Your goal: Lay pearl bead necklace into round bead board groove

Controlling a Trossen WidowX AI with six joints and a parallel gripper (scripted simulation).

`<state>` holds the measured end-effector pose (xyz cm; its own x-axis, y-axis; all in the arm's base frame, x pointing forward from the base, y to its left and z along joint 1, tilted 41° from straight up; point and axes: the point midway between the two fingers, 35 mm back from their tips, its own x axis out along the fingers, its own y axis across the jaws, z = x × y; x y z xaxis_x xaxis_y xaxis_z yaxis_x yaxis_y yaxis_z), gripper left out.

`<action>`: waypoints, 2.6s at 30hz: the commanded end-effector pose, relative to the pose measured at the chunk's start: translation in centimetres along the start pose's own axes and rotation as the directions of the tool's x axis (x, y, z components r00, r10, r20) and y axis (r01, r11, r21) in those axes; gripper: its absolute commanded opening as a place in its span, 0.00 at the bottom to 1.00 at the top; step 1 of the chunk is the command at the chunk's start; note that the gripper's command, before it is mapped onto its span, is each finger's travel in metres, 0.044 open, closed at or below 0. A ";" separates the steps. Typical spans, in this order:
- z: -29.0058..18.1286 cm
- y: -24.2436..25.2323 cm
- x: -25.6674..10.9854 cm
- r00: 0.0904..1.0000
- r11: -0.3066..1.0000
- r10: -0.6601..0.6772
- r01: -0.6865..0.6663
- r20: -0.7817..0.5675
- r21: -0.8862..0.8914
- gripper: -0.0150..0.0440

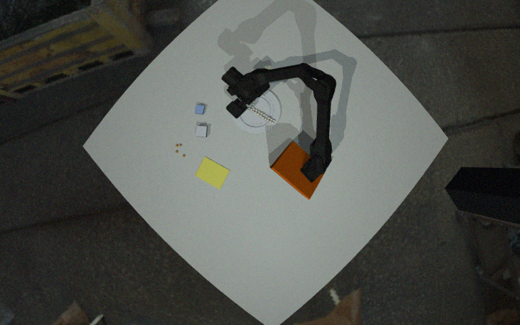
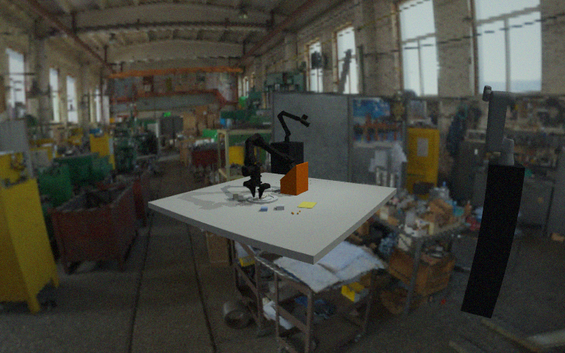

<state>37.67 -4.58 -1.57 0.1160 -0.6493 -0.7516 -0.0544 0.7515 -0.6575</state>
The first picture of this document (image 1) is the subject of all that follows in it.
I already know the small blue block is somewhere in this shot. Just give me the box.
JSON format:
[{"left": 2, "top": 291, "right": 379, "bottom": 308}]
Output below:
[{"left": 195, "top": 104, "right": 205, "bottom": 115}]

